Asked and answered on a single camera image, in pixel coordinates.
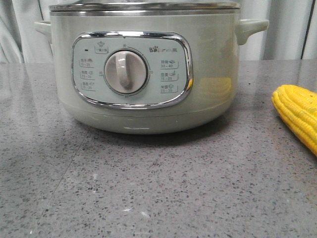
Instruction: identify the yellow corn cob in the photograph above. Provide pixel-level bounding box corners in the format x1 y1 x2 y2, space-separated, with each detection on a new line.
272 85 317 155

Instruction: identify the glass pot lid steel rim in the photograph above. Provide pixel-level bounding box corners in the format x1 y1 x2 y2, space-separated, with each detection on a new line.
49 0 240 11

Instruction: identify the pale green electric cooking pot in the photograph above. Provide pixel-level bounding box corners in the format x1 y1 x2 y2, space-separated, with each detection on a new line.
35 4 268 134

